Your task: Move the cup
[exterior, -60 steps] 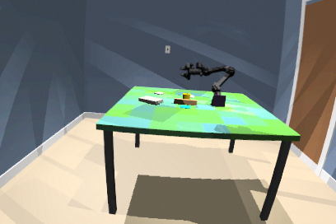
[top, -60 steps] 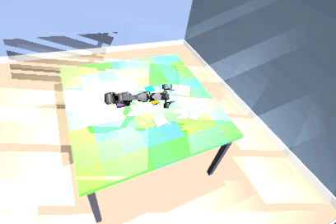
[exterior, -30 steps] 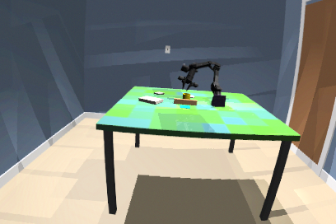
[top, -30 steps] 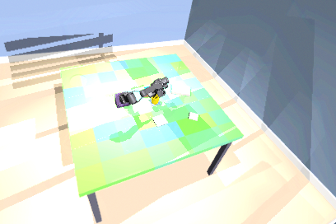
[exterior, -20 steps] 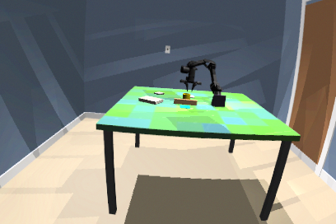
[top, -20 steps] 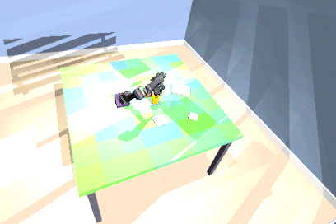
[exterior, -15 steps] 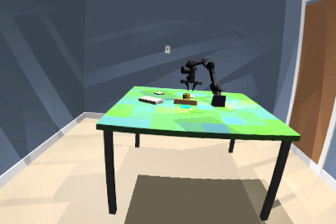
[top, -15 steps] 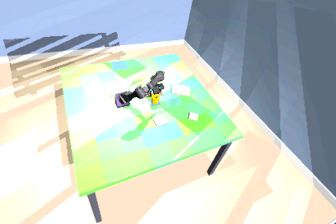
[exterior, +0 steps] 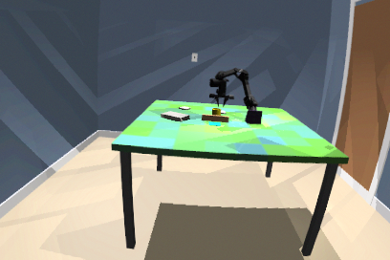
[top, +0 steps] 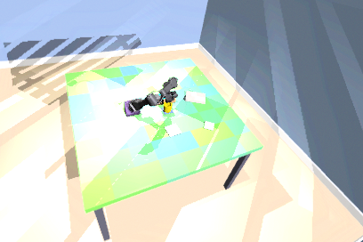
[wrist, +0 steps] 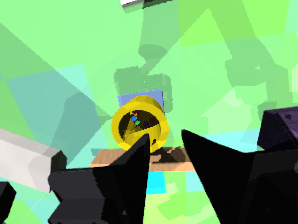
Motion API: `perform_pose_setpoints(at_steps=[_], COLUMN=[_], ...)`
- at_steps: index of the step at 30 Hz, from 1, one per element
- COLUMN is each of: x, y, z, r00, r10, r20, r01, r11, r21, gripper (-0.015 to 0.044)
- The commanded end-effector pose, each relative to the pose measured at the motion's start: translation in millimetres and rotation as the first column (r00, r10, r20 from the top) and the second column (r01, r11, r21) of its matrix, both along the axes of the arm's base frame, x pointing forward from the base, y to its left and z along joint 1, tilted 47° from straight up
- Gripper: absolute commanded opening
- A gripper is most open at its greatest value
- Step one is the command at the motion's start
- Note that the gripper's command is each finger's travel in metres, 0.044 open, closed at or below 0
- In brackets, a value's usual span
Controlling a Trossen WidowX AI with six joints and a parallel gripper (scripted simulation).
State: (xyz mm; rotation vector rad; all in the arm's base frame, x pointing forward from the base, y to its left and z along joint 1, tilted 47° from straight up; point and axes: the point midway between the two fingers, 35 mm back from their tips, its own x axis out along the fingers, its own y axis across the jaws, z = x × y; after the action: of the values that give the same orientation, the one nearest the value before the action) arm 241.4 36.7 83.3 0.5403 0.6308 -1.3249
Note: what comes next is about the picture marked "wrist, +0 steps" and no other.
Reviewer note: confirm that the white rectangular block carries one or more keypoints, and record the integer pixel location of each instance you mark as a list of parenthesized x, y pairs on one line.
[(26, 161)]

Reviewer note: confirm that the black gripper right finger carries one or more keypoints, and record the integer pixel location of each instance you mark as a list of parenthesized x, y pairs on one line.
[(229, 176)]

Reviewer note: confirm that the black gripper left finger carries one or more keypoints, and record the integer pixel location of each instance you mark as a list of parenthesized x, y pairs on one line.
[(124, 180)]

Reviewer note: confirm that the peach flat bar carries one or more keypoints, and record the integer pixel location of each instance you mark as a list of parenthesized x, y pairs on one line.
[(161, 160)]

